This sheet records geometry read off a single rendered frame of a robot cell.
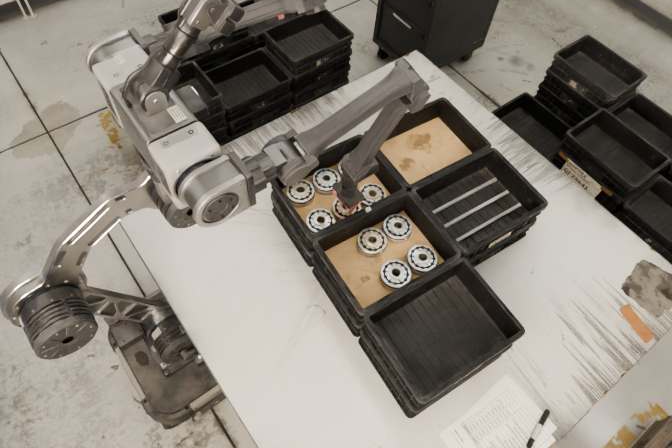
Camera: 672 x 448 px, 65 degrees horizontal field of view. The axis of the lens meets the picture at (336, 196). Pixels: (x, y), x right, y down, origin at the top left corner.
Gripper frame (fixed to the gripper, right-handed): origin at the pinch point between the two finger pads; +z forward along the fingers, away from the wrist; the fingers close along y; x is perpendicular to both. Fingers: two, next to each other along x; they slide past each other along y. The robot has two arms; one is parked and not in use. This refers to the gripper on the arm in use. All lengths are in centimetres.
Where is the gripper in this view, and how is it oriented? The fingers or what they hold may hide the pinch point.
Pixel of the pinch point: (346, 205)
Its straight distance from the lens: 187.1
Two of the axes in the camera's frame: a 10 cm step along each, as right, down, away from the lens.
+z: -0.6, 5.5, 8.4
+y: -6.1, -6.8, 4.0
